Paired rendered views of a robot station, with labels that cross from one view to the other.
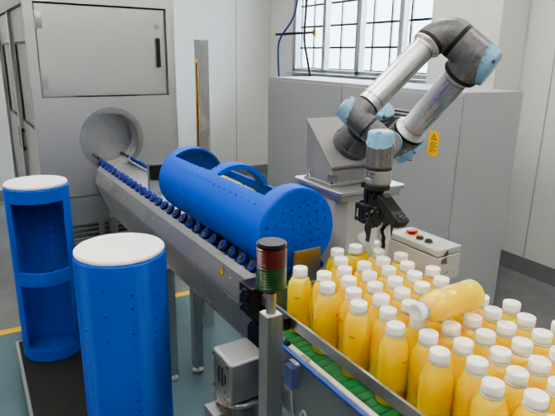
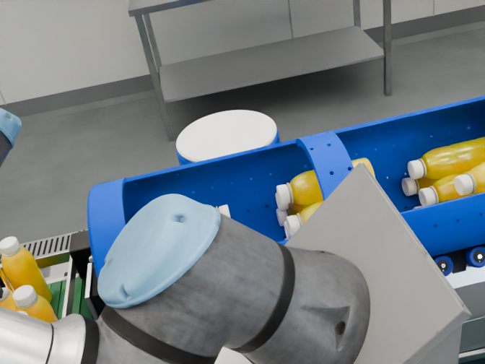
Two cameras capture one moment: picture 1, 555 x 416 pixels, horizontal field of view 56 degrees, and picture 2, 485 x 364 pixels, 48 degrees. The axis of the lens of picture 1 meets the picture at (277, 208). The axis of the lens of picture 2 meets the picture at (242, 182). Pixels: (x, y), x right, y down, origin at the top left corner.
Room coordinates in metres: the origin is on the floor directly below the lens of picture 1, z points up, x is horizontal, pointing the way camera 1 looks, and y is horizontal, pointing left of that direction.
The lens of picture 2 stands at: (2.20, -0.66, 1.76)
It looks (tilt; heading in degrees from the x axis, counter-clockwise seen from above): 34 degrees down; 118
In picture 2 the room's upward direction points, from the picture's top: 11 degrees counter-clockwise
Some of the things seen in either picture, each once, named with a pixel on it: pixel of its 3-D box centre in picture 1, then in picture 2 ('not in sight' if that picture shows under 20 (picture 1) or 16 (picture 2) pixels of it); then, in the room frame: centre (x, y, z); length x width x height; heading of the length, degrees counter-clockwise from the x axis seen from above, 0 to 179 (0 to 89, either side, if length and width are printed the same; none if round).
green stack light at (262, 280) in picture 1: (271, 275); not in sight; (1.01, 0.01, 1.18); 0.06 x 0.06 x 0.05
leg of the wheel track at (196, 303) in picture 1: (196, 318); not in sight; (2.45, 0.41, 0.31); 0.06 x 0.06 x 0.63; 32
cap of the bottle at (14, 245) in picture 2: (300, 270); (9, 245); (1.30, -0.06, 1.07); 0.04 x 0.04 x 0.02
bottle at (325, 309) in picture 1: (325, 319); not in sight; (1.20, -0.13, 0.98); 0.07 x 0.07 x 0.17
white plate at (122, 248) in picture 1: (119, 248); (226, 135); (1.56, 0.50, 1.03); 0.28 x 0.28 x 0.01
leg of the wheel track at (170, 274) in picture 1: (170, 324); not in sight; (2.38, 0.53, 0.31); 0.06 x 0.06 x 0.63; 32
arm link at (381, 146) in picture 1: (380, 149); not in sight; (1.47, -0.29, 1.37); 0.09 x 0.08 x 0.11; 157
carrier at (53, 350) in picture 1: (45, 269); not in sight; (2.41, 1.14, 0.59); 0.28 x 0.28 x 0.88
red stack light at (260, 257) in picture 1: (271, 255); not in sight; (1.01, 0.01, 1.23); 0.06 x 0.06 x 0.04
